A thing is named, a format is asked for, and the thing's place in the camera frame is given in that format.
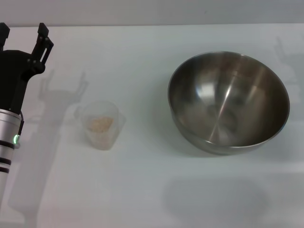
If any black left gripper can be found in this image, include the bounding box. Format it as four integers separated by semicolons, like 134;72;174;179
0;22;55;113

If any heap of rice grains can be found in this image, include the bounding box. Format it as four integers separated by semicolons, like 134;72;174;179
86;116;114;145

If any stainless steel mixing bowl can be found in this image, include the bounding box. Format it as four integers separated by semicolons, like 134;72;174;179
167;50;291;156

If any thin dark gripper cable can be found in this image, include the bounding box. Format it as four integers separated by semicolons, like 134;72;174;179
19;111;25;149

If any clear plastic measuring cup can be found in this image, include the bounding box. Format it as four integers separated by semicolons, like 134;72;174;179
75;101;126;151

